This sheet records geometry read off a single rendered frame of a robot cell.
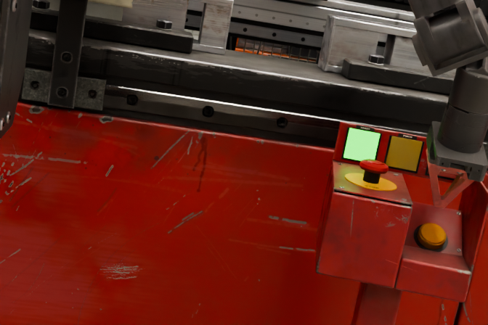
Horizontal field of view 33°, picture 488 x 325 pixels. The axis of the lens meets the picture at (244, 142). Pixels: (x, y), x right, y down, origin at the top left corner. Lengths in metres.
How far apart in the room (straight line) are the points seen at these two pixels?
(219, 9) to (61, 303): 0.56
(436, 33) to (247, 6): 0.71
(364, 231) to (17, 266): 0.60
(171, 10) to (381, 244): 0.56
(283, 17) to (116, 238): 0.59
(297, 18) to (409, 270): 0.73
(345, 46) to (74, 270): 0.59
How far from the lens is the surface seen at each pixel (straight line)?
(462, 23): 1.02
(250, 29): 1.68
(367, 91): 1.35
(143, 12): 1.41
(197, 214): 1.36
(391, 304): 1.19
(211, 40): 1.42
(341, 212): 1.09
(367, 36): 1.46
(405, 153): 1.23
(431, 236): 1.17
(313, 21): 1.70
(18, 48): 0.68
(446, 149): 1.07
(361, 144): 1.22
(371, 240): 1.10
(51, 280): 1.41
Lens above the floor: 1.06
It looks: 13 degrees down
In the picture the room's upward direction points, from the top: 10 degrees clockwise
